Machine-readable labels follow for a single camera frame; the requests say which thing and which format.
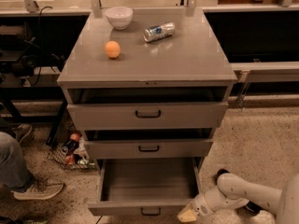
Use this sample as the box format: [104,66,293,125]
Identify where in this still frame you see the silver blue soda can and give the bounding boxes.
[143,22,176,43]

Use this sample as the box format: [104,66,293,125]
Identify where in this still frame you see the grey drawer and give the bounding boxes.
[88,158,200,217]
[68,87,227,130]
[84,129,213,159]

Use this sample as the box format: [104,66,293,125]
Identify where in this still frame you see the white ceramic bowl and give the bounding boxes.
[105,7,133,30]

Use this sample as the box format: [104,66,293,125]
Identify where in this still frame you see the grey top drawer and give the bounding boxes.
[68,87,227,130]

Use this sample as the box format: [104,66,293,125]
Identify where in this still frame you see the grey sneaker with laces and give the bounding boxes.
[13,178,64,201]

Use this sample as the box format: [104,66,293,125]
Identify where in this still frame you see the black cable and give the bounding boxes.
[29,6,54,88]

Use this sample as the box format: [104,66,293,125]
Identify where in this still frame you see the black wire basket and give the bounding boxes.
[47,121,95,172]

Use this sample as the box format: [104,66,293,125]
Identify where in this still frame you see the grey middle drawer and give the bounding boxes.
[84,129,213,159]

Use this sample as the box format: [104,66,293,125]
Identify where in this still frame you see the grey trouser leg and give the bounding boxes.
[0,132,35,193]

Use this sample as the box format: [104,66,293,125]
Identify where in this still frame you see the black sneaker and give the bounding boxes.
[214,169,262,215]

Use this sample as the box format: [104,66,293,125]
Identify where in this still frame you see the grey metal drawer cabinet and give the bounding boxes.
[57,7,238,173]

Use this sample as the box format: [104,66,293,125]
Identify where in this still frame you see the red apple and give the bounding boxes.
[70,133,81,143]

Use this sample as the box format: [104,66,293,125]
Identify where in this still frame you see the orange fruit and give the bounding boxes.
[105,41,121,59]

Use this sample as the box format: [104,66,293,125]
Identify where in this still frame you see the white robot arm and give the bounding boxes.
[178,173,299,224]

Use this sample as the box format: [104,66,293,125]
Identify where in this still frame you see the grey bottom drawer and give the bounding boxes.
[88,158,200,217]

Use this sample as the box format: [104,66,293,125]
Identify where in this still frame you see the red fruit in basket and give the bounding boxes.
[65,154,76,165]

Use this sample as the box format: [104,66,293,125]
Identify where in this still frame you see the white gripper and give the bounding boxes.
[177,186,240,223]

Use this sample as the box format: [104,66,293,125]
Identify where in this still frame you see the dark blue can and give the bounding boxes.
[61,140,78,155]

